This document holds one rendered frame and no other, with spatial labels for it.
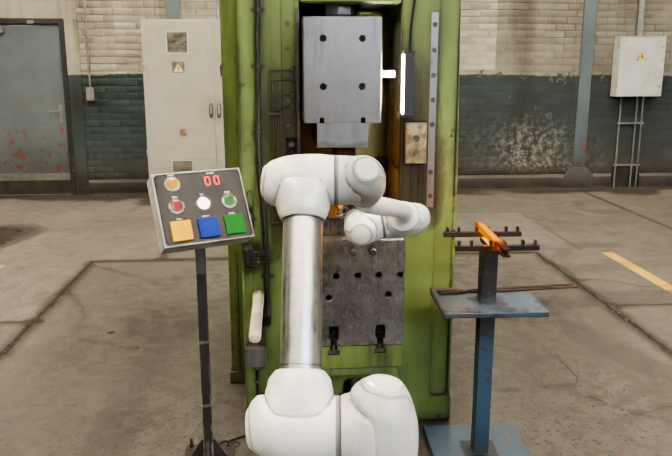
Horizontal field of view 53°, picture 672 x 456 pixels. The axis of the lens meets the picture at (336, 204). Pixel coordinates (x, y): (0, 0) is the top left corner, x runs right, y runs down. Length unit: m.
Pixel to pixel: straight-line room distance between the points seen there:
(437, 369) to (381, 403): 1.59
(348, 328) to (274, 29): 1.23
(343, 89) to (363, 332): 0.97
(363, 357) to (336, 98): 1.05
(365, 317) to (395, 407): 1.22
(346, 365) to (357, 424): 1.27
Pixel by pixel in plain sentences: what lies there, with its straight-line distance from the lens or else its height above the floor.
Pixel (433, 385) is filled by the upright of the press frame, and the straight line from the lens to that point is 3.15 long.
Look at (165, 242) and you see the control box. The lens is 2.42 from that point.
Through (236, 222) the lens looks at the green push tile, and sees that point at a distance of 2.50.
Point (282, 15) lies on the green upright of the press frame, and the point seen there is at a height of 1.78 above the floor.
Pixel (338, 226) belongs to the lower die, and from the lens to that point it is 2.67.
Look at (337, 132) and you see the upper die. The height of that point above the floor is 1.33.
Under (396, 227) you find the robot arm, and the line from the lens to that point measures 2.23.
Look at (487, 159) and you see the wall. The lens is 8.98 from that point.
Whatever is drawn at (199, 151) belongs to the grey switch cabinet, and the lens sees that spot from 7.97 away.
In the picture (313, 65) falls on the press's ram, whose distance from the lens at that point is 2.59.
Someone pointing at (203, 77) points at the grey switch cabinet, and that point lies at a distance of 7.90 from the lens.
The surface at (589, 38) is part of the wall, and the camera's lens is 9.35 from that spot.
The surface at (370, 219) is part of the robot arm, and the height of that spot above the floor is 1.08.
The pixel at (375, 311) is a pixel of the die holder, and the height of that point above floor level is 0.61.
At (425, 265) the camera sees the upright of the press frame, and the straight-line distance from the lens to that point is 2.92.
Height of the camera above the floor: 1.58
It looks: 12 degrees down
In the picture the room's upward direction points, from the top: straight up
